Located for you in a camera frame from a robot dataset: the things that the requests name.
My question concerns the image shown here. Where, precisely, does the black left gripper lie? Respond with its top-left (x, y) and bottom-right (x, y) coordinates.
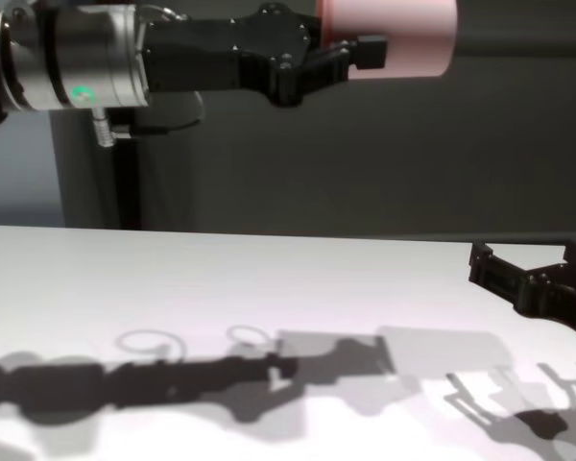
top-left (143, 3), bottom-right (389, 108)

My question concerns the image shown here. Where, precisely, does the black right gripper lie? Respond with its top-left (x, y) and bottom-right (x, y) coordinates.
top-left (468, 235), bottom-right (576, 347)

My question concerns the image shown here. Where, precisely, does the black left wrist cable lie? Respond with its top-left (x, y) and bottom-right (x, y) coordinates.
top-left (91, 90), bottom-right (205, 148)

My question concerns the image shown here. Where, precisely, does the pink plastic cup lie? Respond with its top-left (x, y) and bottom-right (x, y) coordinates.
top-left (315, 0), bottom-right (459, 81)

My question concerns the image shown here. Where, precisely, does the dark vertical frame post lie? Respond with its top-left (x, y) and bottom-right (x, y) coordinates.
top-left (50, 109), bottom-right (143, 231)

